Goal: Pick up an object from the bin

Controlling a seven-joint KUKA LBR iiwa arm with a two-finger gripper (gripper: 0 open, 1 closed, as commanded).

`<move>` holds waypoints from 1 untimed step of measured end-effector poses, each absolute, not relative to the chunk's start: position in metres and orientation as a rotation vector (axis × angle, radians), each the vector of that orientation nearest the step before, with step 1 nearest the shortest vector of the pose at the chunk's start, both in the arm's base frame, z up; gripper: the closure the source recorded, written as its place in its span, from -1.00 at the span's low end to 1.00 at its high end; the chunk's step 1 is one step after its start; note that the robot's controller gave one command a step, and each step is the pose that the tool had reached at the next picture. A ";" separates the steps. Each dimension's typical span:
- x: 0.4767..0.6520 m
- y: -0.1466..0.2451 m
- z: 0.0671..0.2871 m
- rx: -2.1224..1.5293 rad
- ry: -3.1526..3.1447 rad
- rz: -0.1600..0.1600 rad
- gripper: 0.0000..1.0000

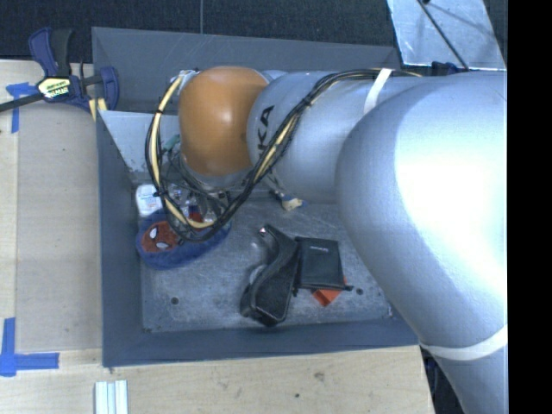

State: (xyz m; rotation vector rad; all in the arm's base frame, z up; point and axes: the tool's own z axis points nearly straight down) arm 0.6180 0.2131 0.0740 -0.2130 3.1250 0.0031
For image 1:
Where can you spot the blue plush with red mask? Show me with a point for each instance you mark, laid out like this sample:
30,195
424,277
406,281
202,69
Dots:
172,255

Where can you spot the small cream and blue toy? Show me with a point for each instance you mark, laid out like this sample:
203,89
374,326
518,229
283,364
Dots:
291,202

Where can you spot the grey metal bin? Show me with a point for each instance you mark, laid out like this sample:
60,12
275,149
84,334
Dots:
202,283

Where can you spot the black flat pouch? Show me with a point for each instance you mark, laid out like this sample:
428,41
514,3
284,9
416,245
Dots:
321,261

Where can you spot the orange-red flat piece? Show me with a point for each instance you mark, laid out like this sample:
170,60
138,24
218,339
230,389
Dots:
326,297

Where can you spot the pale wood flat board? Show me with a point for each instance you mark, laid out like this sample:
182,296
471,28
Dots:
56,231

